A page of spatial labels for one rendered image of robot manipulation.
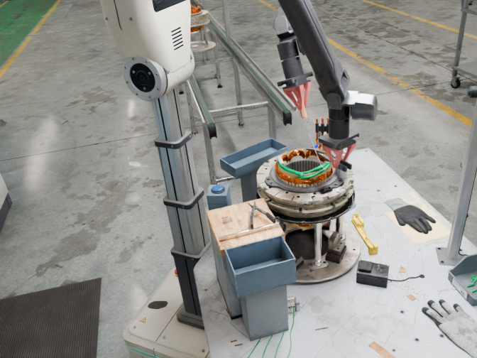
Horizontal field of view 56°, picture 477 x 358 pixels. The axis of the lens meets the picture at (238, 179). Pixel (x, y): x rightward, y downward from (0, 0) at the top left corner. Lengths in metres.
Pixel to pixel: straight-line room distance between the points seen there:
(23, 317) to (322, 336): 1.92
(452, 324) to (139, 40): 1.23
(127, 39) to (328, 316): 1.04
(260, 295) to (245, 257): 0.11
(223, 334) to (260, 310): 0.17
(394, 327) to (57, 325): 1.87
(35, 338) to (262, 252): 1.72
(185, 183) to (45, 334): 1.37
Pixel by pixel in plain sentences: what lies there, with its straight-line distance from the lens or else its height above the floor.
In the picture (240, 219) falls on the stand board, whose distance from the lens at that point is 1.35.
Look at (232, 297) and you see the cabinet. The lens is 1.38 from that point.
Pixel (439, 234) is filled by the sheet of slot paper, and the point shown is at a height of 0.78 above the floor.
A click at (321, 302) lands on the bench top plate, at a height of 0.78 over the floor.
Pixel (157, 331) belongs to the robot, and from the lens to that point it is 2.17.
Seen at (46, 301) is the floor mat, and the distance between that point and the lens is 2.92.
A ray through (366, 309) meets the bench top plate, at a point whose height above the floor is 0.78.
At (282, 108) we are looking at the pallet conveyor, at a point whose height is 0.76.
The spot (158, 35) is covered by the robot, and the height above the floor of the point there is 1.56.
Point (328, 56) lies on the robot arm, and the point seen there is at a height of 1.54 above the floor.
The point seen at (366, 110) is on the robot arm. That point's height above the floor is 1.38.
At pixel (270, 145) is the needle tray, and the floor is 1.03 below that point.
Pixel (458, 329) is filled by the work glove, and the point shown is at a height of 0.80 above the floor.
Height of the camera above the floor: 1.86
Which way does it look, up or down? 31 degrees down
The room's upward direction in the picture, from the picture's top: 6 degrees counter-clockwise
